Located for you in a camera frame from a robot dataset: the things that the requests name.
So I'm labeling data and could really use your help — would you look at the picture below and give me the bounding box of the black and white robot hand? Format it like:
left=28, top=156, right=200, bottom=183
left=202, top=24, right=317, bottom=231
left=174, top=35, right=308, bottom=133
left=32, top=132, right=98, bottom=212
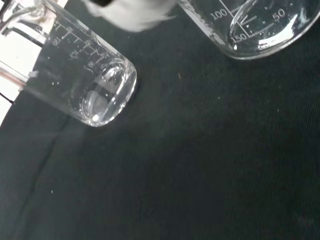
left=83, top=0, right=177, bottom=32

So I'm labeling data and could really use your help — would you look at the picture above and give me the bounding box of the black cloth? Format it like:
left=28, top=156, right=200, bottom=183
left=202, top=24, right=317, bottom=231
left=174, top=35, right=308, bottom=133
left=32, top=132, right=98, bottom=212
left=0, top=0, right=320, bottom=240

